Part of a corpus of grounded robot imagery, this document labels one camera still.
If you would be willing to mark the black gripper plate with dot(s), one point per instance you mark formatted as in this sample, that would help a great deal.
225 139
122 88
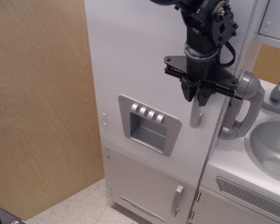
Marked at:
200 77

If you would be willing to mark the silver door handle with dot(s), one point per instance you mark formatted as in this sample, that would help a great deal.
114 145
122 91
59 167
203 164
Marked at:
175 205
196 113

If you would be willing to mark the white fridge door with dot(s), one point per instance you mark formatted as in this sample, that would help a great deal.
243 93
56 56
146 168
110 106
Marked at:
128 41

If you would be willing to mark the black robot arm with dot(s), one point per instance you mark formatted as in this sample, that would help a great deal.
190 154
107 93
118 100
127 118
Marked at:
210 26

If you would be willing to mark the grey toy telephone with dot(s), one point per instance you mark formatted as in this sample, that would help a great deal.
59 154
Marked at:
243 108

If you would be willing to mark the silver ice dispenser panel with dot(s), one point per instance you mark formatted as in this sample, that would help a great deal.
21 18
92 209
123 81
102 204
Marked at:
148 126

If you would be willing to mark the silver toy faucet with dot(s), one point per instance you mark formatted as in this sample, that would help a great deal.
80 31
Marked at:
272 99

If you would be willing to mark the silver toy sink basin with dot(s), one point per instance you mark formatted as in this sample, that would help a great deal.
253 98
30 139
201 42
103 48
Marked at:
262 144

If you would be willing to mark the white upper cupboard door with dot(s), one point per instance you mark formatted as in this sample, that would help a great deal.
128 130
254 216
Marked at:
271 22

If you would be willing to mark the brass door hinge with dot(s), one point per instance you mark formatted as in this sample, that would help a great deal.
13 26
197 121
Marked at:
198 196

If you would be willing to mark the white toy kitchen cabinet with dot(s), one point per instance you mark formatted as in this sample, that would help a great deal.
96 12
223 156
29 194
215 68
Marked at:
228 158

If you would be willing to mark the grey oven vent panel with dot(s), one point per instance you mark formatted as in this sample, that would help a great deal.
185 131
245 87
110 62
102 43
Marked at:
248 196

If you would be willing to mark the white lower freezer door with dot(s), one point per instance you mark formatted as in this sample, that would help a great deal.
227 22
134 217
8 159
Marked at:
142 189

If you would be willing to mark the dark base plate corner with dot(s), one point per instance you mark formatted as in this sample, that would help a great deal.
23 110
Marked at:
8 218

